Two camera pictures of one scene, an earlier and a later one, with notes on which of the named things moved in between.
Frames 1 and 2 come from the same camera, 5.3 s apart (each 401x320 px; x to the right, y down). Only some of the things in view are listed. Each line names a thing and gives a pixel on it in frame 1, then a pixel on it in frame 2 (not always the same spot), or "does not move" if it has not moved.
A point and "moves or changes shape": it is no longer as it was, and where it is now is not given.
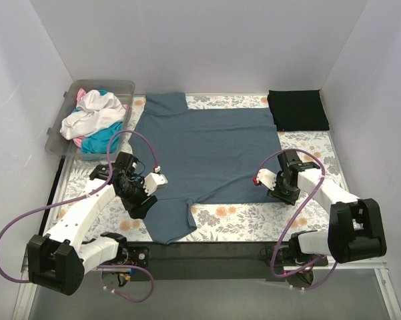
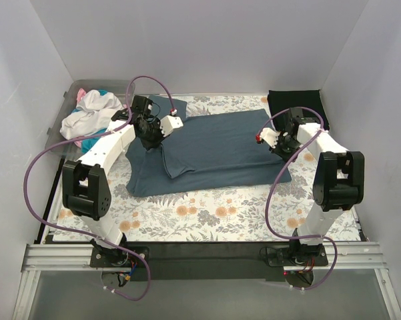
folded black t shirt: x=299 y=110 does not move
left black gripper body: x=141 y=207 -> x=150 y=141
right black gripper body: x=283 y=195 -> x=287 y=152
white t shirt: x=95 y=112 does not move
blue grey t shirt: x=203 y=156 moves or changes shape
